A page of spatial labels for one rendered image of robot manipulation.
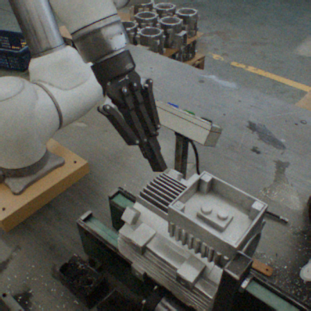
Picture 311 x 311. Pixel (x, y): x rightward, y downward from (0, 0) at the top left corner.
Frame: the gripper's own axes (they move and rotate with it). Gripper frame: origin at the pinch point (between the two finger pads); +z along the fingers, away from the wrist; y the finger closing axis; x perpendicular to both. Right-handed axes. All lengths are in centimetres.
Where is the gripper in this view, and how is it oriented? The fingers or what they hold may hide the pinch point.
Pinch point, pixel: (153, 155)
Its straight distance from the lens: 67.2
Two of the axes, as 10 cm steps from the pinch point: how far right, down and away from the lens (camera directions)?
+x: -6.7, 0.0, 7.4
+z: 3.9, 8.6, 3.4
